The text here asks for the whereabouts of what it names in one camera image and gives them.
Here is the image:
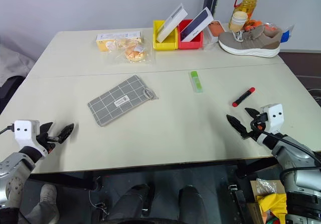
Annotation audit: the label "grey checked pencil pouch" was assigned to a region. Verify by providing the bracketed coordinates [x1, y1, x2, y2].
[87, 74, 159, 128]

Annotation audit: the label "orange item in clear box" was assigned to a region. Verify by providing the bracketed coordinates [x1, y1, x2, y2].
[207, 20, 226, 44]

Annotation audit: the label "bagged round bread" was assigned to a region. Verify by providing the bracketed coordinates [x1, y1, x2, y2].
[117, 44, 154, 65]

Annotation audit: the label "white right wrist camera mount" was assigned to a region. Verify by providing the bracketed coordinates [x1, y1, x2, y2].
[259, 103, 285, 144]

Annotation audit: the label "black table frame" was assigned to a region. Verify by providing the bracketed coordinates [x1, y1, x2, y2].
[29, 157, 279, 192]

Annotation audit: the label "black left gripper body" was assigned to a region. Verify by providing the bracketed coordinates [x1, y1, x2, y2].
[36, 130, 62, 155]

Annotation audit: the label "red and black pen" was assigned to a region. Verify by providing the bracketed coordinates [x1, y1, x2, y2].
[232, 87, 256, 107]

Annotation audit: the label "yellow cooking oil bottle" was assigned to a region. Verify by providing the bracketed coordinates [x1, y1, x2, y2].
[234, 0, 264, 24]

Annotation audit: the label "red plastic bin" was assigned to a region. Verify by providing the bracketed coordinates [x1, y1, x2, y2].
[177, 19, 204, 50]

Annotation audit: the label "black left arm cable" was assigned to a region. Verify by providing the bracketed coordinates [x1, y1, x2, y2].
[0, 125, 15, 135]

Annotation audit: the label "bagged small pastries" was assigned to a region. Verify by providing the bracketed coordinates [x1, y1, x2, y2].
[105, 38, 141, 53]

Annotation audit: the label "long white product box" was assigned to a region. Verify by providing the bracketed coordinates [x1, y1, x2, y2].
[156, 3, 189, 43]

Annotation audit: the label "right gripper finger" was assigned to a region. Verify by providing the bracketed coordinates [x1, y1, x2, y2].
[226, 114, 250, 140]
[245, 107, 260, 118]

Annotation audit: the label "beige sneaker with white sole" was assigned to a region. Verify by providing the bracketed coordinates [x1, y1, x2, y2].
[218, 25, 283, 58]

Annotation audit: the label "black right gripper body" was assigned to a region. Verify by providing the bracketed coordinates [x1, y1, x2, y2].
[247, 111, 269, 141]

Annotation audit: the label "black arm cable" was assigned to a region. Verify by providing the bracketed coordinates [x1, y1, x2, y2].
[252, 122, 321, 165]
[0, 125, 15, 135]

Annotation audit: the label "yellow plastic bin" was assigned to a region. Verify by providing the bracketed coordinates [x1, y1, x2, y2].
[152, 20, 180, 51]

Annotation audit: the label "yellow and white carton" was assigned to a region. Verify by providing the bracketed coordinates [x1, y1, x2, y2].
[96, 30, 145, 53]

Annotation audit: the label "white box with dark picture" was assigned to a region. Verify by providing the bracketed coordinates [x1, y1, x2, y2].
[180, 7, 214, 43]

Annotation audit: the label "yellow cloth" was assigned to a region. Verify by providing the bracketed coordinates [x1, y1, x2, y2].
[255, 193, 288, 217]

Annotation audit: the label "black chair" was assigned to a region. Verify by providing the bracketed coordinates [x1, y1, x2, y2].
[0, 75, 26, 115]

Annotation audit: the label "brown cardboard box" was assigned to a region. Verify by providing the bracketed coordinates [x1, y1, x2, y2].
[247, 178, 288, 224]

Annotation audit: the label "grey fabric heap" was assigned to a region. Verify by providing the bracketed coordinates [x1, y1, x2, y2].
[0, 44, 35, 86]

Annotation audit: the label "green and white small box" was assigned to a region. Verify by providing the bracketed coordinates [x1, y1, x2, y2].
[188, 70, 205, 94]

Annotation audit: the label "light grey sneaker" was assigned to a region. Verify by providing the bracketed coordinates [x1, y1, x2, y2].
[39, 183, 60, 224]

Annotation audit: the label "orange toy pieces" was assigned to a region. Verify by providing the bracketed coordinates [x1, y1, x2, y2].
[244, 19, 279, 33]

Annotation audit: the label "beige lidded cup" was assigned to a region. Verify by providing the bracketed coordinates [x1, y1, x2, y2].
[229, 11, 249, 33]

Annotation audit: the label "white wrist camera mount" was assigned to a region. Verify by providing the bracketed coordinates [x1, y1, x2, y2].
[259, 103, 285, 144]
[14, 120, 48, 159]

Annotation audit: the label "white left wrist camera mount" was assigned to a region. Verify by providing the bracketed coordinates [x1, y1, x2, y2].
[14, 120, 48, 159]

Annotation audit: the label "blue and white packet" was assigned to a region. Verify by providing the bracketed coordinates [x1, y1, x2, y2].
[280, 24, 295, 44]

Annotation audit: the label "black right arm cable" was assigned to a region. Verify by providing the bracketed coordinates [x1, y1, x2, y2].
[252, 122, 321, 165]

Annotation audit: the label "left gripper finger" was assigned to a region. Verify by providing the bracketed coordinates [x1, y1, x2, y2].
[58, 123, 75, 145]
[39, 122, 54, 136]

